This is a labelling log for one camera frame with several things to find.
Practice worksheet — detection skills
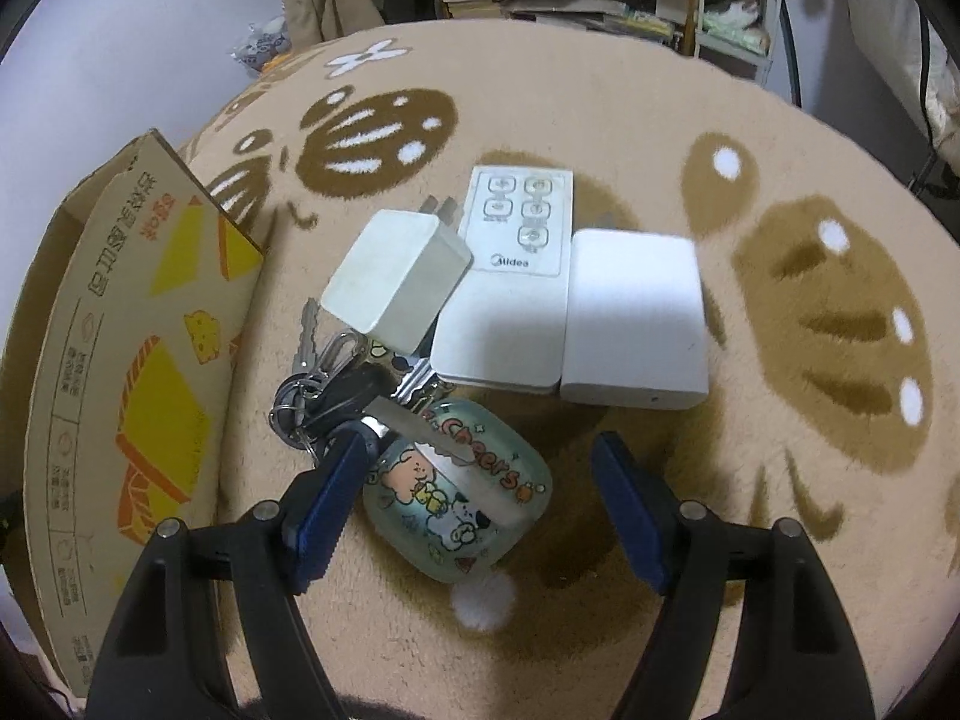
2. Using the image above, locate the brown cardboard box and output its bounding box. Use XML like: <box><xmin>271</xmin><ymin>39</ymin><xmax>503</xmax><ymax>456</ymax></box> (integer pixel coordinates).
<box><xmin>2</xmin><ymin>132</ymin><xmax>263</xmax><ymax>695</ymax></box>

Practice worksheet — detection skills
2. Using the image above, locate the white midea remote control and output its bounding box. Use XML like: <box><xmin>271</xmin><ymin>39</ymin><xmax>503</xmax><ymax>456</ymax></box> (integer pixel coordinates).
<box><xmin>459</xmin><ymin>166</ymin><xmax>574</xmax><ymax>278</ymax></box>

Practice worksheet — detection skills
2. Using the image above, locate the beige patterned carpet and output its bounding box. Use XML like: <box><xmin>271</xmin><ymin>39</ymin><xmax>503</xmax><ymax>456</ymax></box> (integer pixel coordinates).
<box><xmin>182</xmin><ymin>21</ymin><xmax>958</xmax><ymax>718</ymax></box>

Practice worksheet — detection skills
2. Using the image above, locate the white fluffy pompom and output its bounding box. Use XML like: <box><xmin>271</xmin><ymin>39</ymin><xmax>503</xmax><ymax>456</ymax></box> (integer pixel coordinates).
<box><xmin>451</xmin><ymin>572</ymin><xmax>517</xmax><ymax>634</ymax></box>

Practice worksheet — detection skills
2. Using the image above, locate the white power bank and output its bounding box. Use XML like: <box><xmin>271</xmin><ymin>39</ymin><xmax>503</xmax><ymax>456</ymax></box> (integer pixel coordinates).
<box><xmin>560</xmin><ymin>229</ymin><xmax>709</xmax><ymax>411</ymax></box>

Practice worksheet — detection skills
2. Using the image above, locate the cartoon earphone case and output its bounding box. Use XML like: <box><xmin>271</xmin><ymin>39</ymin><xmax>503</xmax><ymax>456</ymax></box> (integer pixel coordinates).
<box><xmin>363</xmin><ymin>398</ymin><xmax>553</xmax><ymax>583</ymax></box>

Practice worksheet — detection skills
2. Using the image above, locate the white flat rectangular box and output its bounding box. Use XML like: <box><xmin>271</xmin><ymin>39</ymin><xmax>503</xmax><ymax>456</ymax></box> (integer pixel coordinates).
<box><xmin>430</xmin><ymin>268</ymin><xmax>568</xmax><ymax>394</ymax></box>

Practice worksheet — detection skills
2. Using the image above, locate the bunch of keys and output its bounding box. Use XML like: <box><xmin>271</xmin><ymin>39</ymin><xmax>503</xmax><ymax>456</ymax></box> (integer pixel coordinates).
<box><xmin>268</xmin><ymin>298</ymin><xmax>454</xmax><ymax>455</ymax></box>

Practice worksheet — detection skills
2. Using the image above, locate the white charger block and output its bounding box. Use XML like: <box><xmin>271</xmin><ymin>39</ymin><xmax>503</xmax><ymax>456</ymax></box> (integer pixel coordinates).
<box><xmin>320</xmin><ymin>210</ymin><xmax>472</xmax><ymax>355</ymax></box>

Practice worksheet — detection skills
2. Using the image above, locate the white metal trolley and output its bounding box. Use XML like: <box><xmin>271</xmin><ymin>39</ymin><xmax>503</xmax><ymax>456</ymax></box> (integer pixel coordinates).
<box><xmin>693</xmin><ymin>0</ymin><xmax>782</xmax><ymax>86</ymax></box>

